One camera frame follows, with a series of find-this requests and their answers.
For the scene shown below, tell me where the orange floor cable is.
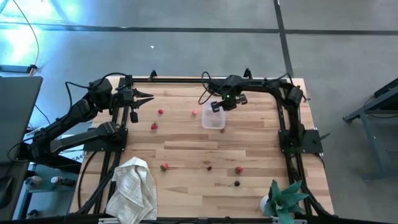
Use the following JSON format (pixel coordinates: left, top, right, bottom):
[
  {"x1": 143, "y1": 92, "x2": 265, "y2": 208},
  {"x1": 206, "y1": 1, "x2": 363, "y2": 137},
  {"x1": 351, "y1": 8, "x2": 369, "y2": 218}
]
[{"x1": 11, "y1": 0, "x2": 40, "y2": 77}]

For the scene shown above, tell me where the grey monitor back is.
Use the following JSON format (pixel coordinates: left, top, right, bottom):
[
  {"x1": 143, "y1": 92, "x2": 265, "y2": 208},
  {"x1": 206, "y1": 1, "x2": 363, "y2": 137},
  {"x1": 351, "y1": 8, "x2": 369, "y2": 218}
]
[{"x1": 0, "y1": 75, "x2": 44, "y2": 164}]

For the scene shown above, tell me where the black base plug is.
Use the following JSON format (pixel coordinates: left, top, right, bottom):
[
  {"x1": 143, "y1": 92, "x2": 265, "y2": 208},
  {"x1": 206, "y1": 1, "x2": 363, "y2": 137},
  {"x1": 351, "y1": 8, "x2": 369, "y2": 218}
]
[{"x1": 313, "y1": 133, "x2": 331, "y2": 145}]

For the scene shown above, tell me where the white floor cable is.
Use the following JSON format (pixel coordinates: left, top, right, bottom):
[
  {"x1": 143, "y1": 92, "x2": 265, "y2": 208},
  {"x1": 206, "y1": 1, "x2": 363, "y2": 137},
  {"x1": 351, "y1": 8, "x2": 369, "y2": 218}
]
[{"x1": 24, "y1": 123, "x2": 53, "y2": 136}]

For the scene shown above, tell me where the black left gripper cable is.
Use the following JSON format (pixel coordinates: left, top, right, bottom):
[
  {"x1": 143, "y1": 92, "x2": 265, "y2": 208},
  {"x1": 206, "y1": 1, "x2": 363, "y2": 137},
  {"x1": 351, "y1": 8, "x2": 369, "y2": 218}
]
[{"x1": 64, "y1": 72, "x2": 133, "y2": 108}]

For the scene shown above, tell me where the black floor cable cover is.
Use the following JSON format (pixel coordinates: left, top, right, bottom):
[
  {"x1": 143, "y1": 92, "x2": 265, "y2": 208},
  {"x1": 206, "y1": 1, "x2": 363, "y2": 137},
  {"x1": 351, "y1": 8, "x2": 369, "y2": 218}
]
[{"x1": 0, "y1": 63, "x2": 39, "y2": 74}]

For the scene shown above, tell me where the bottle with tan cap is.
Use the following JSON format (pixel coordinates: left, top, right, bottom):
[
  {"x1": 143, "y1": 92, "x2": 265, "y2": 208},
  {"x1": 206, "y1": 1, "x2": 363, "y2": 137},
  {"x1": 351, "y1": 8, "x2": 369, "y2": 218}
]
[{"x1": 24, "y1": 175, "x2": 44, "y2": 190}]

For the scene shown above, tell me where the white checked dish towel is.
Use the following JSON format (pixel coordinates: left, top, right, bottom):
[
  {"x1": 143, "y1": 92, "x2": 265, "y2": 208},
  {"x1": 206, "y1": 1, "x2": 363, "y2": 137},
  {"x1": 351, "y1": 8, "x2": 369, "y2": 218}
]
[{"x1": 106, "y1": 156, "x2": 159, "y2": 224}]

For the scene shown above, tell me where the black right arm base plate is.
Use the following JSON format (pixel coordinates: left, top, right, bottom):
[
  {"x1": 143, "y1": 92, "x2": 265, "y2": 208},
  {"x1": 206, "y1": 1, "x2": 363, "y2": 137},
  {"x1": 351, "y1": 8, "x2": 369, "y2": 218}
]
[{"x1": 278, "y1": 128, "x2": 324, "y2": 154}]

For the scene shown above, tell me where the blue-grey metal bench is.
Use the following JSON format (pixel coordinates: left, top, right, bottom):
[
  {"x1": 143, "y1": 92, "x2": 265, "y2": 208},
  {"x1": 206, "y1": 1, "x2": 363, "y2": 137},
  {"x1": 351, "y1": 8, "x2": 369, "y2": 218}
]
[{"x1": 341, "y1": 77, "x2": 398, "y2": 183}]

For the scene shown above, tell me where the dark bottle white cap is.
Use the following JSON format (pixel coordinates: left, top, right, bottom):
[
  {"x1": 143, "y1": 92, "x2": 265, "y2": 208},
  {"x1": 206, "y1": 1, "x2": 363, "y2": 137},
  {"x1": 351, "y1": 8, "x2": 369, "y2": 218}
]
[{"x1": 50, "y1": 175, "x2": 76, "y2": 187}]

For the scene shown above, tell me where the green potted plant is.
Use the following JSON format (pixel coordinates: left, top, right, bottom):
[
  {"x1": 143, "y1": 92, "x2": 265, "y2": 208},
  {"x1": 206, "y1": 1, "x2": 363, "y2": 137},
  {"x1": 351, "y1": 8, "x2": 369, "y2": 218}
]
[{"x1": 262, "y1": 179, "x2": 311, "y2": 224}]

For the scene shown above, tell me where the black frame cable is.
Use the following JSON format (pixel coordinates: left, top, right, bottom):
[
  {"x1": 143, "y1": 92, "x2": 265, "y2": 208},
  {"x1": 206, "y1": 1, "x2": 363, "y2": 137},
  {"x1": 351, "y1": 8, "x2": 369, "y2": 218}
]
[{"x1": 76, "y1": 150, "x2": 99, "y2": 212}]

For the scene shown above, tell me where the white plant pot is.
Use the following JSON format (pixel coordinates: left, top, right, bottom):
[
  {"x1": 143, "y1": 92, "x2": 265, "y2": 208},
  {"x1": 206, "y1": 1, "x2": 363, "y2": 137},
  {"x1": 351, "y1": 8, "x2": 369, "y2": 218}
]
[{"x1": 259, "y1": 195, "x2": 272, "y2": 217}]

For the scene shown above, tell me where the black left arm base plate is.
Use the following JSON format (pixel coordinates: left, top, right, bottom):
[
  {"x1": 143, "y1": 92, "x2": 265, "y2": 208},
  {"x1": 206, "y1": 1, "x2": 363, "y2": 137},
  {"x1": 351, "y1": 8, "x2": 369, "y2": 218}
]
[{"x1": 83, "y1": 126, "x2": 129, "y2": 153}]

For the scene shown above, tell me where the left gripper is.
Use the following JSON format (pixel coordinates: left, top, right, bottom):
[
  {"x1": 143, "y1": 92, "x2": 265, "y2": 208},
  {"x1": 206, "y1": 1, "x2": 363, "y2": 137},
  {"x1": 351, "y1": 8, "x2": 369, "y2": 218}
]
[{"x1": 115, "y1": 88, "x2": 155, "y2": 123}]

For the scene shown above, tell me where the black floor cable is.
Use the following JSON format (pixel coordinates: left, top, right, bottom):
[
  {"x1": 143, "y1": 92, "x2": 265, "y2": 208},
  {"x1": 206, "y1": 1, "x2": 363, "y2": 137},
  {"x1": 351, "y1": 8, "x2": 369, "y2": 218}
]
[{"x1": 33, "y1": 104, "x2": 52, "y2": 126}]

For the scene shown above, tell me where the clear plastic tupperware container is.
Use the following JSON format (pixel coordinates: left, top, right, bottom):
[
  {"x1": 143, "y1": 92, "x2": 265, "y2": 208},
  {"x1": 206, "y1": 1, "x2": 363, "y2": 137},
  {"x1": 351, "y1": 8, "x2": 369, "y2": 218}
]
[{"x1": 201, "y1": 101, "x2": 227, "y2": 130}]

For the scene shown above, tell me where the black aluminium table frame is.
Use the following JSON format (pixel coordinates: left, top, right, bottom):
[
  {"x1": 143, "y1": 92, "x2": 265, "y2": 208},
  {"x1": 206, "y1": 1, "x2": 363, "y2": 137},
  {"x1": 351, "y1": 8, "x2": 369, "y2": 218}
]
[{"x1": 70, "y1": 74, "x2": 335, "y2": 224}]

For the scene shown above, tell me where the white printed paper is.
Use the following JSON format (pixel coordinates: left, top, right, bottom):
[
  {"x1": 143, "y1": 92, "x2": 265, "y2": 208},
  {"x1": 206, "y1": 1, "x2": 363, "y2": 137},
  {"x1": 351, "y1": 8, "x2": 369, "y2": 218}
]
[{"x1": 58, "y1": 133, "x2": 94, "y2": 162}]

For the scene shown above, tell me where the blue-grey shelf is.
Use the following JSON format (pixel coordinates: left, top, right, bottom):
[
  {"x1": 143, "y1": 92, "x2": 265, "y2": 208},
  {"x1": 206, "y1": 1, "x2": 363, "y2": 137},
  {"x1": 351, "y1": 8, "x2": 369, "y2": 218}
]
[{"x1": 14, "y1": 163, "x2": 80, "y2": 220}]

